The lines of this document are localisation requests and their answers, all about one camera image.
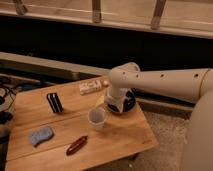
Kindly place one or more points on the white snack packet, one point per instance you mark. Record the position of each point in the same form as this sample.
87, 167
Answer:
89, 87

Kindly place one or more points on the blue sponge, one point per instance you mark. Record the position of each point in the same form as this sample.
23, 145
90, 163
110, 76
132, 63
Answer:
40, 136

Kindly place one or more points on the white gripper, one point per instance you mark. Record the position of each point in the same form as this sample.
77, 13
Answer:
114, 96

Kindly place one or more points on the black and white eraser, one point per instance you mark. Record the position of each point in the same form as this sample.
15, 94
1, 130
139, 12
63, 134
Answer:
54, 102

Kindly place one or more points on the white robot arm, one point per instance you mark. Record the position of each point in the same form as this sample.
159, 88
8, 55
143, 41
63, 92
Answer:
190, 85

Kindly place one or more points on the translucent plastic cup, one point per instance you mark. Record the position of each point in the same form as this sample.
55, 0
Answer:
97, 118

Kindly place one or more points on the black bowl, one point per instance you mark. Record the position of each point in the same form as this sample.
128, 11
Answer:
128, 105

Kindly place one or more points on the wooden table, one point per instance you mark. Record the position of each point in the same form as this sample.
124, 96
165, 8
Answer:
122, 135

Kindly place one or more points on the reddish brown sausage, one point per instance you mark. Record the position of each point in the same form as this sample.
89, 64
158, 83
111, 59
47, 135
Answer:
76, 145

